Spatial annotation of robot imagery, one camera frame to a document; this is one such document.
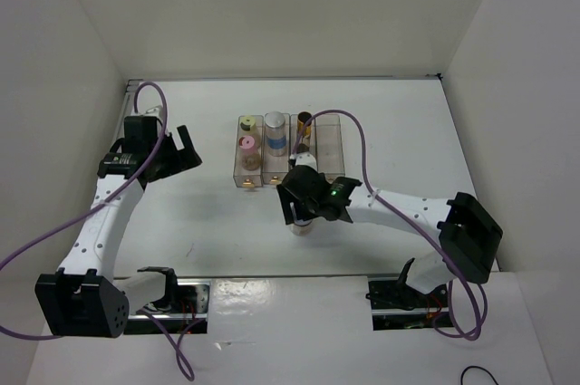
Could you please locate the short jar red label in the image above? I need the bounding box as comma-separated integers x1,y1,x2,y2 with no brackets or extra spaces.
290,220,314,236

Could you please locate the black gold pepper bottle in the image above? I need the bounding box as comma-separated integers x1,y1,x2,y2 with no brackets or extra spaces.
296,111,312,153

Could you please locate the pink lid spice bottle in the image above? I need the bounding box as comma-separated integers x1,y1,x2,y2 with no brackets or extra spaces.
238,135,262,171

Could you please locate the yellow lid spice bottle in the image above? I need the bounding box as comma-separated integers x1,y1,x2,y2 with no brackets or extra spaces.
238,115,260,142

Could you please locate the silver lid blue label bottle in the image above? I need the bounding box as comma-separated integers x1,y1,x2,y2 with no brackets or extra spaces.
264,111,287,157

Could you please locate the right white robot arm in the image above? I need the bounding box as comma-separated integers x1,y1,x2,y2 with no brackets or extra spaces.
276,166,503,306

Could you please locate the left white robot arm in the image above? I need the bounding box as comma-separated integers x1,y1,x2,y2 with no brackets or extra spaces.
34,106,202,338

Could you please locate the clear drawer bin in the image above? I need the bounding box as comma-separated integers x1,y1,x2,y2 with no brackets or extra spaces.
233,115,264,188
288,114,317,167
262,113,290,187
314,114,345,183

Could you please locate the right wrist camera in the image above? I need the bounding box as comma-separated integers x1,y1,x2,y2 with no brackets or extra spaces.
289,151,318,171

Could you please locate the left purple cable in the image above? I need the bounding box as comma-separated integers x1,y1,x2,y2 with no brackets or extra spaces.
0,82,197,381

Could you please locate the purple cable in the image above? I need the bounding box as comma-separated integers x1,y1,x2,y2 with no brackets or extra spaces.
0,82,197,381
292,109,488,342

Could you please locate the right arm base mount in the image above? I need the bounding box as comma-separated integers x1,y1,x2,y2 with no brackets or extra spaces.
365,277,452,331

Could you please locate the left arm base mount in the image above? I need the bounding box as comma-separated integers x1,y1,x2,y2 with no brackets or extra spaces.
115,274,210,335

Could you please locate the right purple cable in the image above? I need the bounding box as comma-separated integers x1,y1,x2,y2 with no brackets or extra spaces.
292,109,488,342

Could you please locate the black cable on floor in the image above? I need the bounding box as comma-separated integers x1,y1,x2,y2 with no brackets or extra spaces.
460,364,499,385

